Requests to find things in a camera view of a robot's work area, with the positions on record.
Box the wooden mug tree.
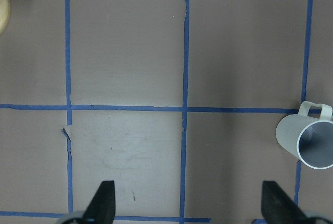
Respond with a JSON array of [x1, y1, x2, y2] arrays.
[[0, 0, 11, 33]]

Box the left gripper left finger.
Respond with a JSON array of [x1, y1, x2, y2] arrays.
[[82, 181, 116, 224]]

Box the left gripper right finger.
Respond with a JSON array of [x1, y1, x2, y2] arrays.
[[261, 181, 312, 224]]

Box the grey white mug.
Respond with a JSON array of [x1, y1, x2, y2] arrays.
[[276, 101, 332, 170]]

